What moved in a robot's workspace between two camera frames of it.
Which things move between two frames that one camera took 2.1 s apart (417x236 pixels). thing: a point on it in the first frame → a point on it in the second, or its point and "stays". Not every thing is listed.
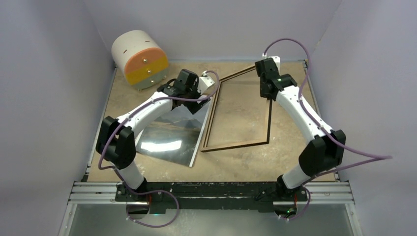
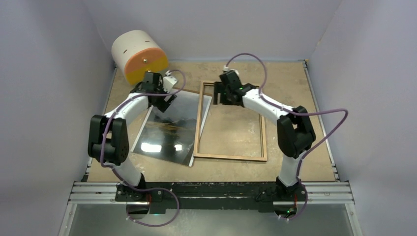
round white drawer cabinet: x=142 y=61 stays
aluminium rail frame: x=314 y=193 stays
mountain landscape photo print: x=174 y=136 stays
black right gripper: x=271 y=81 → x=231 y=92
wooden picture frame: x=204 y=147 → x=263 y=158
